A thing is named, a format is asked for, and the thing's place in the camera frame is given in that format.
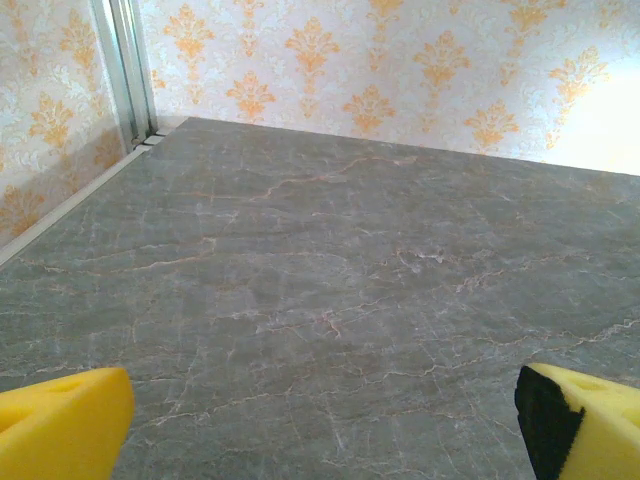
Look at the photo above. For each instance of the left gripper foam left finger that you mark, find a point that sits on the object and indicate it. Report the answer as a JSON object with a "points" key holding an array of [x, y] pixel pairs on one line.
{"points": [[60, 430]]}

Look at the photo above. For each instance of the left gripper foam right finger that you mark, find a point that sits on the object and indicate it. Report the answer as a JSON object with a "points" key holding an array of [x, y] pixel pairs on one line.
{"points": [[600, 430]]}

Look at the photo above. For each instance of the aluminium table side rail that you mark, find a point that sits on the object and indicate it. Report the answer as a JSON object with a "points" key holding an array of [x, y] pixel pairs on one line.
{"points": [[75, 200]]}

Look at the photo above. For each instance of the aluminium frame post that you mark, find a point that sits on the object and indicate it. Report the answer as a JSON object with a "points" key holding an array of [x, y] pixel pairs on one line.
{"points": [[127, 75]]}

